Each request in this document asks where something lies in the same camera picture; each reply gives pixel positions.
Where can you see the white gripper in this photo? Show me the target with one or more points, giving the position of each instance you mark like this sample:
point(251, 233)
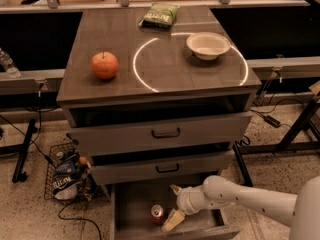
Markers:
point(185, 199)

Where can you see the red coke can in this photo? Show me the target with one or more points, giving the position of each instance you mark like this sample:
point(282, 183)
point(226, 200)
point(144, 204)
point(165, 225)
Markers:
point(157, 214)

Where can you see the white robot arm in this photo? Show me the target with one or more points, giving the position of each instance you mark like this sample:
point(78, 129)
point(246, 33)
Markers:
point(301, 212)

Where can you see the bottom grey drawer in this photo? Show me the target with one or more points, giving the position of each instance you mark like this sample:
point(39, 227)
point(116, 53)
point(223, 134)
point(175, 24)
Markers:
point(131, 212)

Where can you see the grey drawer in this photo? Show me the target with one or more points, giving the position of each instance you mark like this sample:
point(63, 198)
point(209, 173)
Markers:
point(131, 212)
point(160, 168)
point(164, 134)

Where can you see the middle grey drawer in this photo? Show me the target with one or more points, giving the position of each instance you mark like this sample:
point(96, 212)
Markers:
point(160, 168)

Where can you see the top grey drawer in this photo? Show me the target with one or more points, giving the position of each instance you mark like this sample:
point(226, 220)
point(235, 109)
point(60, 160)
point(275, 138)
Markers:
point(164, 134)

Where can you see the grey drawer cabinet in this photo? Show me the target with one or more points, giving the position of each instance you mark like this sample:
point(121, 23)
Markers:
point(158, 78)

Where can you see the blue chip bag in basket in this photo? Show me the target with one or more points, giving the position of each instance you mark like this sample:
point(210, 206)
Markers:
point(64, 181)

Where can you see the black power adapter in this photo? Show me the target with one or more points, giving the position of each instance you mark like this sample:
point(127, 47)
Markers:
point(272, 121)

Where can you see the red apple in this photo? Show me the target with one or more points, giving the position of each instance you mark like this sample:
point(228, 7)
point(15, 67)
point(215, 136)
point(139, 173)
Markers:
point(104, 65)

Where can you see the white bowl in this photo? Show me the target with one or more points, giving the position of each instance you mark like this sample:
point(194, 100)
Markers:
point(207, 45)

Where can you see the black left table leg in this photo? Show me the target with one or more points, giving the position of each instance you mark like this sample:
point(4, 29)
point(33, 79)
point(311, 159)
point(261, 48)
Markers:
point(19, 175)

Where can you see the green chip bag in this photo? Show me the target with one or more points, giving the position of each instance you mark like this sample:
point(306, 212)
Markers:
point(159, 15)

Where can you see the clear plastic water bottle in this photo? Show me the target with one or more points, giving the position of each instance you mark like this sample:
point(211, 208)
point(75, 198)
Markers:
point(8, 65)

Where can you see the black wire basket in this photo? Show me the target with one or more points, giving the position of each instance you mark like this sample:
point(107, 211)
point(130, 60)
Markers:
point(86, 187)

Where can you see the black right table frame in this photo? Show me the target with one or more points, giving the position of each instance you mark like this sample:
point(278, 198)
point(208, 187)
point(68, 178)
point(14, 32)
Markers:
point(303, 122)

